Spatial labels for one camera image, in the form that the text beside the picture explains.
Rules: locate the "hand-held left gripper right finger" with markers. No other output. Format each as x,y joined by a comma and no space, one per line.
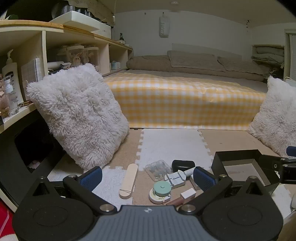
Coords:
203,178

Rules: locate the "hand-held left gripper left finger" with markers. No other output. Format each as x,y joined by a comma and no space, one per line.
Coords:
91,178

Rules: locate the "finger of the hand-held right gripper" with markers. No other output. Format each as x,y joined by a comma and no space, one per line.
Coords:
269,161
291,151

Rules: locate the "small white bar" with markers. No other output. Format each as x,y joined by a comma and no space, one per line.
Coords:
189,171

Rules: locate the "white eraser block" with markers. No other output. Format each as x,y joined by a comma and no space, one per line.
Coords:
187,194

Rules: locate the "black cardboard box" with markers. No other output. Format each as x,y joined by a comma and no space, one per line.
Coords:
217,160

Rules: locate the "black oval case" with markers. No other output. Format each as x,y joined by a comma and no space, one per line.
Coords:
182,164

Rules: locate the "white clamp tool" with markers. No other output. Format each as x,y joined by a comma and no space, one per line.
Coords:
175,179

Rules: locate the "wooden stick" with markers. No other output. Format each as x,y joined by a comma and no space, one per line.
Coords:
129,180

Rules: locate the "green round tape measure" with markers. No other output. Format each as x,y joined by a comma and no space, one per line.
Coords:
162,188

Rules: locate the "clear plastic case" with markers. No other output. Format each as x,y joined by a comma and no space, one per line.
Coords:
158,170

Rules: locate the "yellow round tape measure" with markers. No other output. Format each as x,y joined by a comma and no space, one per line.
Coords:
157,199

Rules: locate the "fluffy white pillow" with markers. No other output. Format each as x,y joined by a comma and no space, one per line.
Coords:
78,111
275,120

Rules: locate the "tan and white foam mat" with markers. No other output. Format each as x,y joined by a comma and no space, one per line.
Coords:
175,141

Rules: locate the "yellow checked bed cover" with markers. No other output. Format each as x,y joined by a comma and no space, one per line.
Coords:
180,102

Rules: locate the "grey mattress sheet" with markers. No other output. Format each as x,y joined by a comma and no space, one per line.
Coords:
242,82

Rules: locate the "red cloth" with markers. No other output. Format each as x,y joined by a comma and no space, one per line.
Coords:
4,217

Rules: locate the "white framed window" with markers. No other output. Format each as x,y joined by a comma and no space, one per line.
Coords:
291,55

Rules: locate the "folded beige blankets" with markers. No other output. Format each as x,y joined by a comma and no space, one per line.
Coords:
268,55

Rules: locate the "small brown bed pillow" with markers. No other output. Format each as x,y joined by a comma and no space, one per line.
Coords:
240,64

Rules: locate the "clear glass bottle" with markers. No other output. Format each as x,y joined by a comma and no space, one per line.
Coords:
10,97

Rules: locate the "blue and white tissue box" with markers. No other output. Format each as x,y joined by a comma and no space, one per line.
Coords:
115,66

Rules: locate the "grid patterned notebook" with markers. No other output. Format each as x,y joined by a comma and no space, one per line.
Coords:
31,76

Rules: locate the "large brown bed pillow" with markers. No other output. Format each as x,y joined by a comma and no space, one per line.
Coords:
194,60

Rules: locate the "clear plush doll display box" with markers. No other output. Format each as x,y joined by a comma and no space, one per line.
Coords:
71,53
92,58

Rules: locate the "white pump lotion bottle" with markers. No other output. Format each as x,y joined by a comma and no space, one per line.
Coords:
11,71

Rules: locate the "green glass bottle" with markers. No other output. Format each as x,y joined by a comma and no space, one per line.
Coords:
121,36

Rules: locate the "wooden shelf unit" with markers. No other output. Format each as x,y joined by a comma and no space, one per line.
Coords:
44,33

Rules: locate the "white hanging pouch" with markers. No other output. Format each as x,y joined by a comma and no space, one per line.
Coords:
164,25

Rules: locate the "white flat box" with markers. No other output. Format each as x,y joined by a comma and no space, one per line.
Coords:
78,19

